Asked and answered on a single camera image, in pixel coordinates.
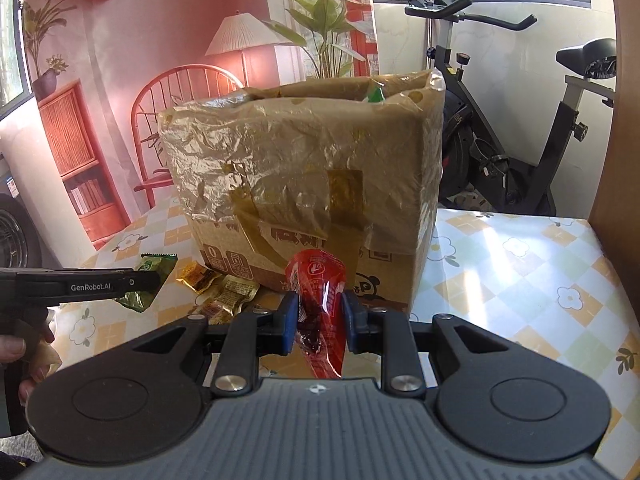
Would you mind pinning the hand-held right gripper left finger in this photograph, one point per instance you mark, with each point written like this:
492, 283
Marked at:
290, 325

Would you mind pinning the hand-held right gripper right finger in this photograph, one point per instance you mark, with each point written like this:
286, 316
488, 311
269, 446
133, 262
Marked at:
352, 325

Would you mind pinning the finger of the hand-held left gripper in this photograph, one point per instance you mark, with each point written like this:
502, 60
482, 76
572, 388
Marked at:
145, 284

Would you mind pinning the green snack packet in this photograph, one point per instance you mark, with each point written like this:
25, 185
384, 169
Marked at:
160, 264
376, 94

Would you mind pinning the cardboard box with plastic film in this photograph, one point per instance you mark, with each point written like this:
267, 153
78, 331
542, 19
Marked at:
310, 175

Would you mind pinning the person's left hand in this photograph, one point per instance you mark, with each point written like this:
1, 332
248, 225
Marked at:
12, 350

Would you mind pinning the small yellow snack packet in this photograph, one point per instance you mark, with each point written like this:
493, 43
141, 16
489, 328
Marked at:
199, 277
237, 292

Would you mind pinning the washing machine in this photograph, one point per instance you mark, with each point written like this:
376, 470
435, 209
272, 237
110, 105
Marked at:
17, 230

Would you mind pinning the small dark red snack packet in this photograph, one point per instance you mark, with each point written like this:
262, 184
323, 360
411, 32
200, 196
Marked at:
215, 311

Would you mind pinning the checked floral tablecloth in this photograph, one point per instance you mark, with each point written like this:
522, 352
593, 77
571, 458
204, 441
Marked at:
500, 270

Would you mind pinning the black exercise bike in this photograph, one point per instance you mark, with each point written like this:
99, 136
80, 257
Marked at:
480, 135

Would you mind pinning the printed room backdrop cloth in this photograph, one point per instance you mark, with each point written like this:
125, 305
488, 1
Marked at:
150, 35

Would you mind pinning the wooden panel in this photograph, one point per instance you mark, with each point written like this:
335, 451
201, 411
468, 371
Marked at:
620, 135

